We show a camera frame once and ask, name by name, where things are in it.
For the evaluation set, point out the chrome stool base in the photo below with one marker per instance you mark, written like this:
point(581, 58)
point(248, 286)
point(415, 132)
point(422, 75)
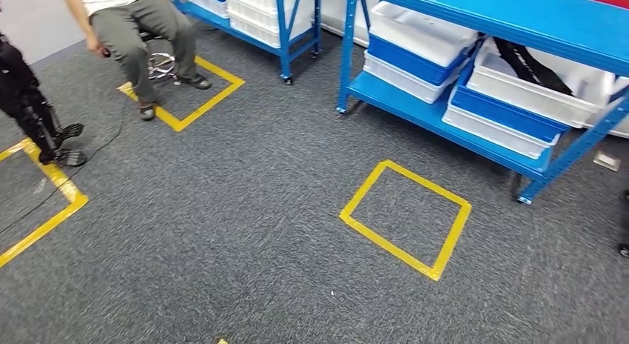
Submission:
point(161, 65)

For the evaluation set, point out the person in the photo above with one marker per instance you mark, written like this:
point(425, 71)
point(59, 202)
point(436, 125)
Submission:
point(128, 27)

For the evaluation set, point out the black parts pile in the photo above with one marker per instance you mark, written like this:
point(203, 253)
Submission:
point(533, 66)

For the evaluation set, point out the small metal floor plate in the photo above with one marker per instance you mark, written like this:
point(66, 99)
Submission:
point(606, 161)

